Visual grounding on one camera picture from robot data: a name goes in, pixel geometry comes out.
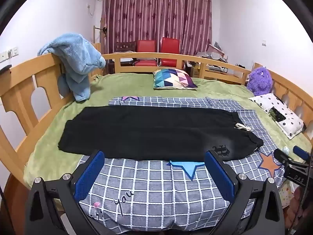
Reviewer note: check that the brown wooden chair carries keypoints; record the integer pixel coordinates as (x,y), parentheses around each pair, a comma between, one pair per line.
(126,46)

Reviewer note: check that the cardboard box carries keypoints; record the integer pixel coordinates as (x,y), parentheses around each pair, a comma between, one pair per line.
(195,71)

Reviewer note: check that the person's right hand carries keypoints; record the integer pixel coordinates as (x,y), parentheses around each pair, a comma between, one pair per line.
(297,200)

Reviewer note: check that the black pants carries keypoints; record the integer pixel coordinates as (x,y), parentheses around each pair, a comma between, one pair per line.
(146,132)

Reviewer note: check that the colourful triangle pattern pillow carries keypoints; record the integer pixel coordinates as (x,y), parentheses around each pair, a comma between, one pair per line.
(173,78)

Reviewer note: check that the white wall switch panel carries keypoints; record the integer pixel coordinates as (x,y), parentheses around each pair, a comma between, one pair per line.
(9,53)

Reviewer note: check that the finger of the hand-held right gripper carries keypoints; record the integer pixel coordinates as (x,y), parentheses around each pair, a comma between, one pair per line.
(301,153)
(282,157)

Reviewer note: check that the grey checked blanket with stars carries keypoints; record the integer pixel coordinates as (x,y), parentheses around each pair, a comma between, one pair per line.
(146,191)

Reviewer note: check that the wooden bed frame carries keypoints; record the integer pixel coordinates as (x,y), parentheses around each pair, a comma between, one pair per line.
(22,83)

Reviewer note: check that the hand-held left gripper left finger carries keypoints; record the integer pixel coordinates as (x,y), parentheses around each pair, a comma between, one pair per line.
(89,173)

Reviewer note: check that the white flower print pillow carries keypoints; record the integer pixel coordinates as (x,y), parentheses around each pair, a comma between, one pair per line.
(291,123)

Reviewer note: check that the light blue fleece blanket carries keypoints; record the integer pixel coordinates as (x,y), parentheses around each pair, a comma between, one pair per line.
(73,53)

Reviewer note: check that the green fleece blanket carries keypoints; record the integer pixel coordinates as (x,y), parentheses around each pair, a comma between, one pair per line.
(110,88)

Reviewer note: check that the purple plush toy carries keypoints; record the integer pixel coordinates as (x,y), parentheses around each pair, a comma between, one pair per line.
(260,79)

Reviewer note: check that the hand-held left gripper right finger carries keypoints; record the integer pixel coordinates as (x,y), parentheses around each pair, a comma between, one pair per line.
(220,176)

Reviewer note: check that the black flat object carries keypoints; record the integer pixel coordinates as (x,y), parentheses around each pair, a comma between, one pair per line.
(277,114)

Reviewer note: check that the dark red patterned curtain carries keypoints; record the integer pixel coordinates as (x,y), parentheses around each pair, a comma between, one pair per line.
(159,12)

